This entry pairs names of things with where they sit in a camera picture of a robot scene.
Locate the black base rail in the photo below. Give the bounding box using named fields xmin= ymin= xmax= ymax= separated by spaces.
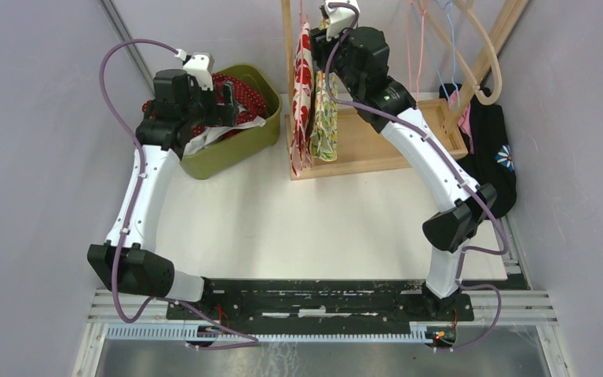
xmin=166 ymin=273 xmax=532 ymax=337

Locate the dark red polka-dot garment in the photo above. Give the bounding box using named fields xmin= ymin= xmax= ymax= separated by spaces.
xmin=136 ymin=73 xmax=269 ymax=145

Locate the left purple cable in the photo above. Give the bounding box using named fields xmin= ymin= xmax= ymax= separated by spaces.
xmin=98 ymin=38 xmax=261 ymax=350

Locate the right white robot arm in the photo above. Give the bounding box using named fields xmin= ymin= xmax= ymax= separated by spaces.
xmin=309 ymin=27 xmax=497 ymax=320

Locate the red poppy print garment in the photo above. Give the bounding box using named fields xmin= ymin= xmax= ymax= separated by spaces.
xmin=289 ymin=21 xmax=315 ymax=177

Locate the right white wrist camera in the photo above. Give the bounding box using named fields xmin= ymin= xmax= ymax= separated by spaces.
xmin=320 ymin=0 xmax=360 ymax=41

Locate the pink wire hanger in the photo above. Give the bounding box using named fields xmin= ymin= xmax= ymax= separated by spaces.
xmin=404 ymin=0 xmax=429 ymax=95

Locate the yellow floral print garment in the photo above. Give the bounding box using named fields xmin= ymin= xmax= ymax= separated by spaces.
xmin=307 ymin=63 xmax=338 ymax=164

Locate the white garment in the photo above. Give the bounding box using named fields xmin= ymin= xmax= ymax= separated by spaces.
xmin=183 ymin=116 xmax=265 ymax=156

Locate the black garment with flower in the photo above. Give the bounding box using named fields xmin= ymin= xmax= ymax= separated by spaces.
xmin=457 ymin=97 xmax=517 ymax=218

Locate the wooden clothes rack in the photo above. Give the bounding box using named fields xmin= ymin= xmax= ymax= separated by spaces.
xmin=290 ymin=0 xmax=529 ymax=181

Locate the white slotted cable duct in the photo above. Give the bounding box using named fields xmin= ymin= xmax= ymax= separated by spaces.
xmin=104 ymin=322 xmax=454 ymax=345

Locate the blue wire hanger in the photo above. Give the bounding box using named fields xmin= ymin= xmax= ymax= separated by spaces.
xmin=433 ymin=0 xmax=461 ymax=110

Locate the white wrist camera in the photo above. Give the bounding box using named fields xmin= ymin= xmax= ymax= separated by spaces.
xmin=320 ymin=0 xmax=360 ymax=41
xmin=182 ymin=53 xmax=214 ymax=91

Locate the green plastic basket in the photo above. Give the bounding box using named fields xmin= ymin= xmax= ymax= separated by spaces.
xmin=150 ymin=64 xmax=283 ymax=181

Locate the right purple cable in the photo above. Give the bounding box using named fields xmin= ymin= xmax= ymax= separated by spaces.
xmin=323 ymin=2 xmax=510 ymax=350

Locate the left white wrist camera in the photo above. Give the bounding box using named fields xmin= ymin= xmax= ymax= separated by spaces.
xmin=182 ymin=53 xmax=214 ymax=91

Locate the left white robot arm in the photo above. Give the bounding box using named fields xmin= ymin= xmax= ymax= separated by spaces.
xmin=87 ymin=69 xmax=239 ymax=320

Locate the cream plastic hanger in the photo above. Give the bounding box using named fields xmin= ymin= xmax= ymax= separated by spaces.
xmin=410 ymin=1 xmax=519 ymax=112

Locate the purple cable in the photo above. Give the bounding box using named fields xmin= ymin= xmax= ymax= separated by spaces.
xmin=98 ymin=38 xmax=261 ymax=350
xmin=323 ymin=2 xmax=510 ymax=350

